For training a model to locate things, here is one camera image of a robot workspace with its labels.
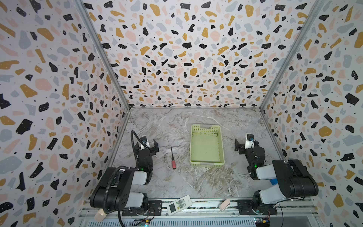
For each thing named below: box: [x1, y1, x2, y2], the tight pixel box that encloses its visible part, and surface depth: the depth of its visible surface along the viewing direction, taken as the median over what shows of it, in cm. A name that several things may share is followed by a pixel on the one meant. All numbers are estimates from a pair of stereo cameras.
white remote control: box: [166, 194, 193, 216], surface depth 76 cm
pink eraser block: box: [218, 198, 231, 212], surface depth 75 cm
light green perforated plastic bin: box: [189, 123, 225, 168], surface depth 102 cm
